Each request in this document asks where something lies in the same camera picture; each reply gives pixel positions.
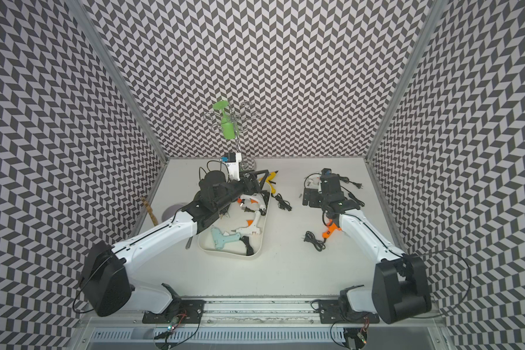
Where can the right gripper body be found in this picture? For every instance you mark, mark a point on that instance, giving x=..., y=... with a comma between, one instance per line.
x=325, y=200

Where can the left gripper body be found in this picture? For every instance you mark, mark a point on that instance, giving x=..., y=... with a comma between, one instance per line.
x=234, y=189

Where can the yellow hot glue gun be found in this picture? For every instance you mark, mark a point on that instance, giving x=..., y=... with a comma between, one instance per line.
x=282, y=204

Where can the orange hot glue gun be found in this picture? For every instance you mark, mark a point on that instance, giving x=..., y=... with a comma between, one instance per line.
x=320, y=244

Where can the light blue hot glue gun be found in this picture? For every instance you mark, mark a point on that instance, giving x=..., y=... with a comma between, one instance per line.
x=231, y=244

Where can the cream plastic storage box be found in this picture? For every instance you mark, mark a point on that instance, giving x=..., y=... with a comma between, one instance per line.
x=235, y=218

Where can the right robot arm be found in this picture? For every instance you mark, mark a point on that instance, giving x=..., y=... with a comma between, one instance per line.
x=399, y=289

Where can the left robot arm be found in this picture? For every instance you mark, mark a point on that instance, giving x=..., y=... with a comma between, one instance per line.
x=110, y=279

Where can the lilac bowl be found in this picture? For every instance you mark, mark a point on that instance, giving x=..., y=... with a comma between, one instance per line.
x=173, y=213

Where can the green spray bottle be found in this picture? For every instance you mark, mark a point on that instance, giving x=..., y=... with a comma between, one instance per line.
x=226, y=123

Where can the chrome hook stand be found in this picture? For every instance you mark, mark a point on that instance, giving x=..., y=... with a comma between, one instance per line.
x=241, y=115

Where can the metal knife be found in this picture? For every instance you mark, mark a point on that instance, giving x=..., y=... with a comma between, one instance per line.
x=189, y=243

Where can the wooden stick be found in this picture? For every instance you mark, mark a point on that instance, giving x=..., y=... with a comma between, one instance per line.
x=146, y=204

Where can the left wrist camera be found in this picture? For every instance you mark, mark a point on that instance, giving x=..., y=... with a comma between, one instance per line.
x=232, y=161

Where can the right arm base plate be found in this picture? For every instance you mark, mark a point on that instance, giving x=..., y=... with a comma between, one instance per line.
x=331, y=311

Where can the aluminium front rail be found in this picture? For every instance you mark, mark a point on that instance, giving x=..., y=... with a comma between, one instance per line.
x=233, y=312

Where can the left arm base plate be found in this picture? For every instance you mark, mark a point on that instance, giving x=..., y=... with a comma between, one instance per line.
x=184, y=312

